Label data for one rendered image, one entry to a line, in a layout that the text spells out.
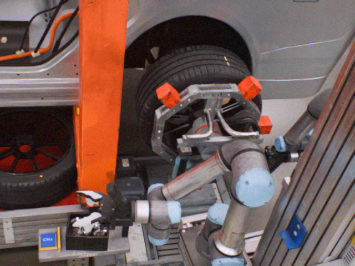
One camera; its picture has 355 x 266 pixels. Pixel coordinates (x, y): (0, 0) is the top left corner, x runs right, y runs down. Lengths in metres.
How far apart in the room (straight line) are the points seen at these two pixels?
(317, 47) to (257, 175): 1.48
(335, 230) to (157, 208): 0.56
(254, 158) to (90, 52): 0.74
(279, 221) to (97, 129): 0.86
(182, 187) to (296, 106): 2.66
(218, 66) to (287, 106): 1.91
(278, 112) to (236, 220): 2.55
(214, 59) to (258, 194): 1.07
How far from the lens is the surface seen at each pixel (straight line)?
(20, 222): 2.77
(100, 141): 2.22
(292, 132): 2.35
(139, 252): 2.96
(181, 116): 2.57
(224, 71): 2.43
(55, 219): 2.76
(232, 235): 1.78
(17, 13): 3.32
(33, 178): 2.73
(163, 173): 3.15
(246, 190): 1.55
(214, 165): 1.70
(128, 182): 2.84
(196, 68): 2.41
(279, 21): 2.71
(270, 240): 1.95
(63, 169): 2.76
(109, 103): 2.08
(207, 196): 3.08
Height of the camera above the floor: 2.56
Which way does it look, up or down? 43 degrees down
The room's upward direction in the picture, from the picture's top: 11 degrees clockwise
